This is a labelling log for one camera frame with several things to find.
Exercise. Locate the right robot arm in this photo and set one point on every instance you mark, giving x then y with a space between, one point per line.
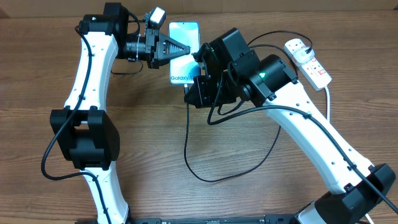
235 74

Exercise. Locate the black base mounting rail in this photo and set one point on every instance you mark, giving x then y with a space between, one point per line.
214 221

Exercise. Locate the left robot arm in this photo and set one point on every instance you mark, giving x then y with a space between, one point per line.
82 128

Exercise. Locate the blue Galaxy smartphone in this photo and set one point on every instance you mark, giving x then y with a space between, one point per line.
183 69

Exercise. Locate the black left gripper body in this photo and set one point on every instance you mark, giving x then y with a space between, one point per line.
150 45

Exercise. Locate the white charger plug adapter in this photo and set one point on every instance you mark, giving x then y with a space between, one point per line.
303 55

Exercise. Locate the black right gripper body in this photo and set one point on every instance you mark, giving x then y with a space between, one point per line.
228 92

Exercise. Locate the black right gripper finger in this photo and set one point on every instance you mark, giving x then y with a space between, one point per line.
202 53
195 95

